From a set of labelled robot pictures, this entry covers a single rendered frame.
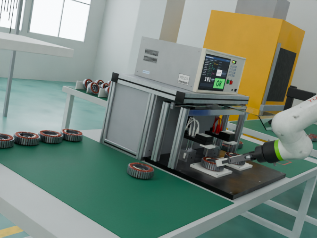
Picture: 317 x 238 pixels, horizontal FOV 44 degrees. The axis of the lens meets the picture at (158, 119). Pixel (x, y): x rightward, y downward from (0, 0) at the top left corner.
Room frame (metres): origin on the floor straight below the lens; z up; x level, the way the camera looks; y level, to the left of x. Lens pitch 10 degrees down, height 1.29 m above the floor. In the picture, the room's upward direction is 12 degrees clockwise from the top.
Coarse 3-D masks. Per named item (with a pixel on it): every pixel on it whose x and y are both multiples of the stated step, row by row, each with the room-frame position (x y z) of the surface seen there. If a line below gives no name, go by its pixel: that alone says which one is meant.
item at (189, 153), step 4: (184, 148) 1.89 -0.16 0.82; (180, 152) 1.87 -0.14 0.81; (184, 152) 1.85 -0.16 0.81; (188, 152) 1.84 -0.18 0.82; (192, 152) 1.87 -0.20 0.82; (180, 156) 1.86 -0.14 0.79; (188, 156) 1.85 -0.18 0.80; (192, 156) 1.88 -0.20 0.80; (184, 160) 1.85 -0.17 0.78; (188, 160) 1.85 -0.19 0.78; (192, 160) 1.89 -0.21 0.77
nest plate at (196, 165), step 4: (192, 164) 1.78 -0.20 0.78; (196, 164) 1.80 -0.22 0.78; (196, 168) 1.76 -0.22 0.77; (200, 168) 1.75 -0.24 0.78; (204, 168) 1.76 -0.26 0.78; (224, 168) 1.84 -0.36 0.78; (208, 172) 1.72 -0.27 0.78; (212, 172) 1.72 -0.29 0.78; (216, 172) 1.74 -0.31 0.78; (220, 172) 1.75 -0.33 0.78; (224, 172) 1.76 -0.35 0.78; (228, 172) 1.78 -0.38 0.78; (216, 176) 1.70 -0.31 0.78; (220, 176) 1.72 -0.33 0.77
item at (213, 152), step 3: (216, 147) 2.07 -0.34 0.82; (204, 150) 2.06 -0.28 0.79; (210, 150) 2.04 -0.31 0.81; (213, 150) 2.05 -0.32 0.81; (216, 150) 2.07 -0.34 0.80; (204, 153) 2.06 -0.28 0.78; (210, 153) 2.04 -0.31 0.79; (213, 153) 2.06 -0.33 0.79; (216, 153) 2.08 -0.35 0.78; (210, 156) 2.04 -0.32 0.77; (213, 156) 2.06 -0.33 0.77
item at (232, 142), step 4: (208, 132) 2.07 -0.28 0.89; (220, 132) 2.03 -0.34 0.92; (224, 132) 2.02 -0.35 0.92; (228, 132) 2.05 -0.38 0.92; (216, 136) 2.04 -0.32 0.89; (220, 136) 2.02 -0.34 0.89; (224, 136) 2.02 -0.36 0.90; (228, 136) 2.00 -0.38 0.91; (232, 136) 2.02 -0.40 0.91; (216, 140) 2.10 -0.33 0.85; (224, 140) 2.01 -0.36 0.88; (228, 140) 2.00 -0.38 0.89; (232, 140) 2.03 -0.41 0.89; (212, 144) 2.08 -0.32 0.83; (232, 144) 1.99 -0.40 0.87
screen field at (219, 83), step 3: (216, 78) 1.94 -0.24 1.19; (219, 78) 1.96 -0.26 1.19; (216, 81) 1.94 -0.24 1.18; (219, 81) 1.97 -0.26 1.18; (222, 81) 1.99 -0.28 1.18; (216, 84) 1.95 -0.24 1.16; (219, 84) 1.98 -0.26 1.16; (222, 84) 2.00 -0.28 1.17; (213, 87) 1.93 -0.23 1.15; (216, 87) 1.96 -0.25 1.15; (219, 87) 1.98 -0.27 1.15; (222, 87) 2.01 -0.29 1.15
